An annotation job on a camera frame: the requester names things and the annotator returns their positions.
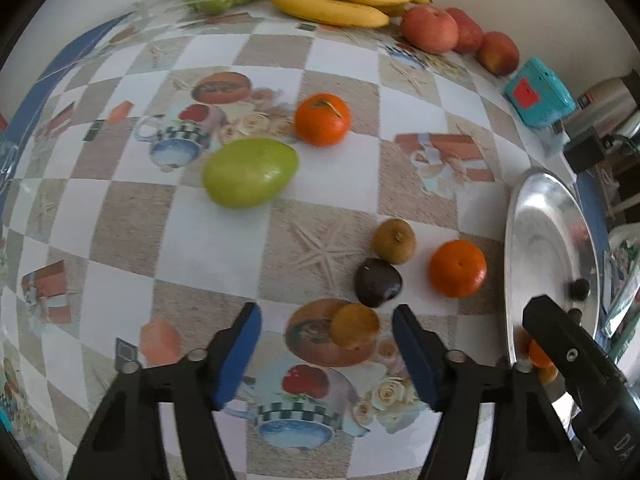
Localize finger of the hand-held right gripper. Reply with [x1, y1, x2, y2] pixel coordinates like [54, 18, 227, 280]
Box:
[522, 296, 640, 480]

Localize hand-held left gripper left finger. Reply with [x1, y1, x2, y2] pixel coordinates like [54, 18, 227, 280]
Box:
[65, 302, 263, 480]

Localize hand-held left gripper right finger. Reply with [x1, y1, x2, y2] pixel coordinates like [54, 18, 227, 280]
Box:
[392, 304, 571, 480]

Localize large orange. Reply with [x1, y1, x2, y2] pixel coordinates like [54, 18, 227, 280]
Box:
[527, 340, 558, 368]

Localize small orange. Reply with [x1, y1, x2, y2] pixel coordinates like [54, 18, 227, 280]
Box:
[294, 93, 351, 147]
[429, 240, 488, 299]

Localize round steel plate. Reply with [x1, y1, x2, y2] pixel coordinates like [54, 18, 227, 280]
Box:
[502, 171, 601, 441]

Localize green mango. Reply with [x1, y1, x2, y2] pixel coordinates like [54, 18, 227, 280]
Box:
[202, 138, 300, 210]

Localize printed packets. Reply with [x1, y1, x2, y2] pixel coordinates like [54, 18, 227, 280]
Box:
[602, 225, 640, 338]

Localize black power adapter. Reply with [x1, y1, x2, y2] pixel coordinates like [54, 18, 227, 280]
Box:
[565, 127, 608, 173]

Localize steel kettle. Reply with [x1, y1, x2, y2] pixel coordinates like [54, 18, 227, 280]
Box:
[575, 72, 640, 138]

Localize teal box with red label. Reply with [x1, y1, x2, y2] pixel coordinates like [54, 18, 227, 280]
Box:
[502, 57, 576, 128]

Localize large red apple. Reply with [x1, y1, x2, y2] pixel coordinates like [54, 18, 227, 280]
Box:
[400, 5, 460, 54]

